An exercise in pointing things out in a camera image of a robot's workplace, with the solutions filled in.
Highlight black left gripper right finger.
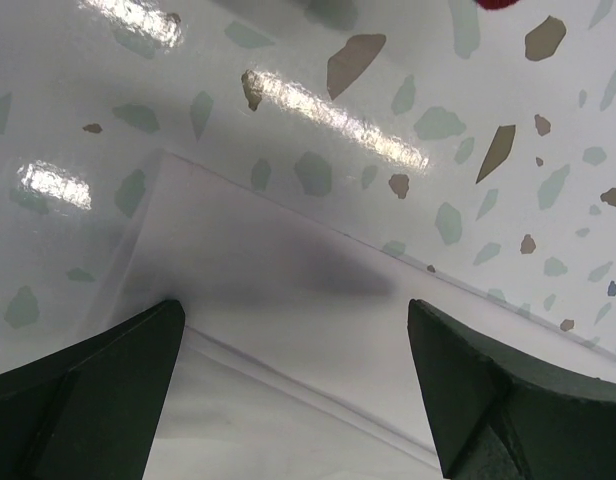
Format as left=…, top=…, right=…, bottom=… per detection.
left=408, top=300, right=616, bottom=479

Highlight red folded t shirt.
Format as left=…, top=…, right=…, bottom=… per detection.
left=475, top=0, right=519, bottom=11

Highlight white t shirt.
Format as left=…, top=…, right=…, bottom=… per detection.
left=82, top=148, right=616, bottom=480

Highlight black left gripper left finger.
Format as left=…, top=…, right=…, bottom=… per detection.
left=0, top=300, right=183, bottom=480

